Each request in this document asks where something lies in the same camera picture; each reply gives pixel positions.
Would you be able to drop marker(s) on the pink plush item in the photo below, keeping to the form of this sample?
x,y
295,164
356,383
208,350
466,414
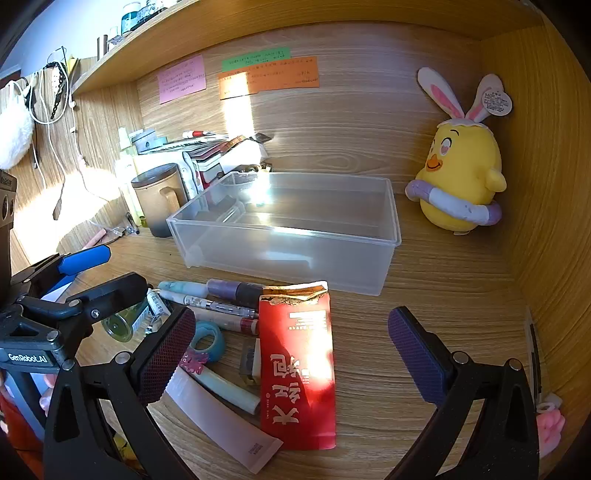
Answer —
x,y
551,424

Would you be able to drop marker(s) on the purple marker with black cap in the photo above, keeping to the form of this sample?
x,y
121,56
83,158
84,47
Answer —
x,y
235,290

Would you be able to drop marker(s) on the person's left forearm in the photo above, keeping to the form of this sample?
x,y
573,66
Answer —
x,y
16,443

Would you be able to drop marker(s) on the small labelled glass bottle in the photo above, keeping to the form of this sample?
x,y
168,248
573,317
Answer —
x,y
124,323

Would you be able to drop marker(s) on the red paper packet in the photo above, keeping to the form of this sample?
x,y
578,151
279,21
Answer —
x,y
295,369

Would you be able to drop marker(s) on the grey round tin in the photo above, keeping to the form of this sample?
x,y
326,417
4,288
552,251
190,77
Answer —
x,y
145,141

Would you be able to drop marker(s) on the teal glass jar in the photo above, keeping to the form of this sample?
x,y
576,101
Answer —
x,y
131,16

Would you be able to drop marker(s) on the light green tube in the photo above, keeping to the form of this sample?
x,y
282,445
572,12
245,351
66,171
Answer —
x,y
231,390

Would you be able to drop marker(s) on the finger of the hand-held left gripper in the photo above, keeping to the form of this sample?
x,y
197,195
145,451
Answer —
x,y
85,261
115,290

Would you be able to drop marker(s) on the white fluffy bag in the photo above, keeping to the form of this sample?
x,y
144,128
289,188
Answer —
x,y
14,129

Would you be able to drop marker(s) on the white flat squeeze tube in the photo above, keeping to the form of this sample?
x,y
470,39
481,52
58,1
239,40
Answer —
x,y
221,424

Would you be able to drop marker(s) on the white pen with red end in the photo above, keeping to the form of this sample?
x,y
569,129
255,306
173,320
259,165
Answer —
x,y
231,323

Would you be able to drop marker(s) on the teal tape roll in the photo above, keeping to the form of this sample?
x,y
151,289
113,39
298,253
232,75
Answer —
x,y
217,353

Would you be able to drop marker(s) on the white patterned pen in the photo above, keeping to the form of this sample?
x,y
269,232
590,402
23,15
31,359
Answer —
x,y
207,304

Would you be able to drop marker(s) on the green sticky note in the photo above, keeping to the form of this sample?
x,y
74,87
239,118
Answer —
x,y
256,57

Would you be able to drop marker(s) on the small stamp block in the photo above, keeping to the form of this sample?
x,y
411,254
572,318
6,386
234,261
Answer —
x,y
251,364

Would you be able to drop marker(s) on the pink sticky note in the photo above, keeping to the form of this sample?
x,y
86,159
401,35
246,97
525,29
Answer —
x,y
182,79

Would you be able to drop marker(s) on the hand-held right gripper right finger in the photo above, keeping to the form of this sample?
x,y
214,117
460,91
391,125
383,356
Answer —
x,y
415,360

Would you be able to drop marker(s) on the brown mug with lid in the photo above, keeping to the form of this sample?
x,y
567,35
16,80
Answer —
x,y
159,198

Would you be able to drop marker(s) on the clear plastic storage box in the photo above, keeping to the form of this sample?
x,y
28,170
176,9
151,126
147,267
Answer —
x,y
286,258

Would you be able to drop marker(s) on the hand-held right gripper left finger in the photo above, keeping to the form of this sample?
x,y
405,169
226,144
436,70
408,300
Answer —
x,y
168,355

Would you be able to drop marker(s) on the yellow cloth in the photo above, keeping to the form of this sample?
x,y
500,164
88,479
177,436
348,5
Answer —
x,y
122,445

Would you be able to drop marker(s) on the orange sticky note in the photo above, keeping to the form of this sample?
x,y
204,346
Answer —
x,y
277,81

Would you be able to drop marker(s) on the light blue white pen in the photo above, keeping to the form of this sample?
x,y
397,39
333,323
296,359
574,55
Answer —
x,y
184,287

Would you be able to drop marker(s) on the yellow chick plush toy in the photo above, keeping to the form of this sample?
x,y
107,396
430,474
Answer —
x,y
457,170

